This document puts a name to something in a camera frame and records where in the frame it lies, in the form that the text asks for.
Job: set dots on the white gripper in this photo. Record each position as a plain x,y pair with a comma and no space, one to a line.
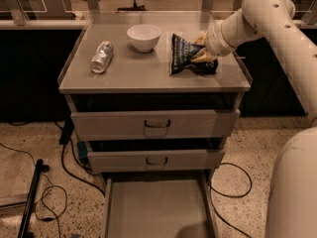
213,43

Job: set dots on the blue chip bag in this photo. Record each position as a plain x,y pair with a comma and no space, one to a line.
181,53

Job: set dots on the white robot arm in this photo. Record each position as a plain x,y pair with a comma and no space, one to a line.
292,200

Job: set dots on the grey drawer cabinet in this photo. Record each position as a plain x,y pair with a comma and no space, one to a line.
133,72

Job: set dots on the top grey drawer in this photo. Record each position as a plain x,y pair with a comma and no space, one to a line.
154,116

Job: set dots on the grey drawer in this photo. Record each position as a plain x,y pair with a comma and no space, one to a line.
158,205
147,155
154,116

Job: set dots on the middle grey drawer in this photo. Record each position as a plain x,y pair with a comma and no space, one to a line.
147,155

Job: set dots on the bottom grey drawer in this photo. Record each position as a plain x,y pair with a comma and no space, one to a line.
158,205

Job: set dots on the white ceramic bowl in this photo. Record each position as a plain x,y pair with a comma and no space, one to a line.
144,37

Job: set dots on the black metal bar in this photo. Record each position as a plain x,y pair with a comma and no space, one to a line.
23,230

